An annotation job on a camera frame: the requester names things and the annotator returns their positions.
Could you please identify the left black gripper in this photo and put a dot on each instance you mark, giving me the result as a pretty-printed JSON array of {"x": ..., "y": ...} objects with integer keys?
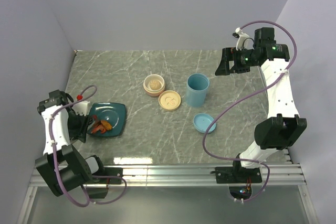
[{"x": 80, "y": 131}]

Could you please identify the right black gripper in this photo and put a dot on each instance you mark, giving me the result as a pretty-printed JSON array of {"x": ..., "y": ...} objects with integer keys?
[{"x": 229, "y": 54}]

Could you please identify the blue tall cup container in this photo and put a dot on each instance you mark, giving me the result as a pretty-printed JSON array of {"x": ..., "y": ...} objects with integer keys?
[{"x": 196, "y": 89}]

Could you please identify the metal serving tongs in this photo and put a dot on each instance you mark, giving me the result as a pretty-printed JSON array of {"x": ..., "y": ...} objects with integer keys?
[{"x": 92, "y": 118}]

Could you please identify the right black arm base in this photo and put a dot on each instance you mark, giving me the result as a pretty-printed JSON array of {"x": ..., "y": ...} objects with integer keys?
[{"x": 240, "y": 180}]

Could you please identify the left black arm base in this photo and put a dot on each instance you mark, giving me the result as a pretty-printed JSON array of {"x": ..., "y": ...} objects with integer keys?
[{"x": 105, "y": 179}]

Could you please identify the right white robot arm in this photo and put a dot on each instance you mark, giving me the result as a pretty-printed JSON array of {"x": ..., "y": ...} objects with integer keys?
[{"x": 283, "y": 125}]

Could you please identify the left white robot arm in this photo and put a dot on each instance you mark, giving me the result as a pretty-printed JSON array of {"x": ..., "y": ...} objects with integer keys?
[{"x": 60, "y": 130}]

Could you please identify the red shrimp piece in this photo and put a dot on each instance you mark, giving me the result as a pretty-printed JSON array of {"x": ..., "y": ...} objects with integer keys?
[{"x": 99, "y": 128}]

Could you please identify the orange fried food piece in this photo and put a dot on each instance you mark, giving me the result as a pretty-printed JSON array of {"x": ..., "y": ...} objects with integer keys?
[{"x": 106, "y": 125}]

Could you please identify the teal square plate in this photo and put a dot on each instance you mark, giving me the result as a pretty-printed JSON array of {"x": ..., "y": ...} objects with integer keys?
[{"x": 114, "y": 113}]

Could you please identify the blue round lid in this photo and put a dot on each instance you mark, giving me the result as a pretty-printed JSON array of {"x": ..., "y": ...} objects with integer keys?
[{"x": 202, "y": 121}]

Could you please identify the beige round lid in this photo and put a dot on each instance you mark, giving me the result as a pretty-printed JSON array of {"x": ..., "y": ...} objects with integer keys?
[{"x": 169, "y": 100}]

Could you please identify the pink white bowl container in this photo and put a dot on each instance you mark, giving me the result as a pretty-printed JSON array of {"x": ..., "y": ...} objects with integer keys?
[{"x": 146, "y": 85}]

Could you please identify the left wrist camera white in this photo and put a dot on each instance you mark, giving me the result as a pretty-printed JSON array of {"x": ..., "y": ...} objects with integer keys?
[{"x": 82, "y": 108}]

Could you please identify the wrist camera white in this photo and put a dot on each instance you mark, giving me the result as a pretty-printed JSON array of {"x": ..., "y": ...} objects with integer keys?
[
  {"x": 82, "y": 108},
  {"x": 242, "y": 38}
]

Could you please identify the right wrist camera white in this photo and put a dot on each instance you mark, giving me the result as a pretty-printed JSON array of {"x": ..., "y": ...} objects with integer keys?
[{"x": 242, "y": 38}]

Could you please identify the aluminium mounting rail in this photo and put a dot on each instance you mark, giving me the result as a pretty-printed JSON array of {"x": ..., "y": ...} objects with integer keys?
[{"x": 168, "y": 176}]

